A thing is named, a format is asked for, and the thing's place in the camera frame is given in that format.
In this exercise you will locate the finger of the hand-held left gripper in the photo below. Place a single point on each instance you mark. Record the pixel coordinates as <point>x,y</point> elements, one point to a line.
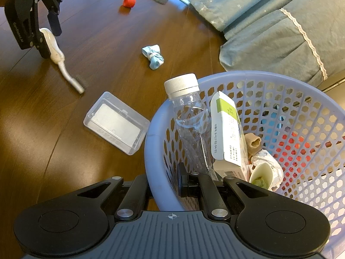
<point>43,50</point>
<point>55,23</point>

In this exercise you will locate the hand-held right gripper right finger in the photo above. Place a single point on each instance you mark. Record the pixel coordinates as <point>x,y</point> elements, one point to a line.
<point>184,184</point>

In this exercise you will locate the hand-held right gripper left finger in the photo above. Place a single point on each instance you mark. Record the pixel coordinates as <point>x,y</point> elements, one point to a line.
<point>138,191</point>

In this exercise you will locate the white toothbrush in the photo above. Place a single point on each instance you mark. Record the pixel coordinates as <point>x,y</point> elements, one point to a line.
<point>58,54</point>

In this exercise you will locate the lavender plastic mesh basket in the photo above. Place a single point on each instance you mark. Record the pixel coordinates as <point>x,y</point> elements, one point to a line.
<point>161,129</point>

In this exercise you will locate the white and green medicine box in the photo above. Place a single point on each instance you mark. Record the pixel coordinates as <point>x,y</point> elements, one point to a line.
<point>226,129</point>

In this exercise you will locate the clear plastic bottle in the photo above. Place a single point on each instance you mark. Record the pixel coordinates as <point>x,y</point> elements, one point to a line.
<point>188,113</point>

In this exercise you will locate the white paper cup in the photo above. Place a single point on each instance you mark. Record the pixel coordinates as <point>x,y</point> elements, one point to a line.
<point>260,172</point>

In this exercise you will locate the small beige fabric sleeve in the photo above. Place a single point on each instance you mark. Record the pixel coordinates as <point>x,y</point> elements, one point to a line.
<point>252,141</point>

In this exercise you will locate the white tissue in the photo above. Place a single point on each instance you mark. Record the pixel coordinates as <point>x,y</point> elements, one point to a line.
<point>273,170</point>

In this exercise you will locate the clear plastic case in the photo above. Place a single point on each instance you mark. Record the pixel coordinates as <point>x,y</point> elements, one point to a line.
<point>116,124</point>

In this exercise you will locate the red bottle cap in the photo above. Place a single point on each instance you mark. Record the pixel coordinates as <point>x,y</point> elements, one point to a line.
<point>129,2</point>

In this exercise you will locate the crumpled light blue cloth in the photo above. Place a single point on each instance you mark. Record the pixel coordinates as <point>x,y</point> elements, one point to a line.
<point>153,56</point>

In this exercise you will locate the grey-green lace-trimmed bed skirt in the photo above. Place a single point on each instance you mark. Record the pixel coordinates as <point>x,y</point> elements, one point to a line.
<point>269,45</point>

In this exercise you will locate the teal starred curtain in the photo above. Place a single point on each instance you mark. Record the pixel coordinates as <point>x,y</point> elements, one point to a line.
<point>229,0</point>

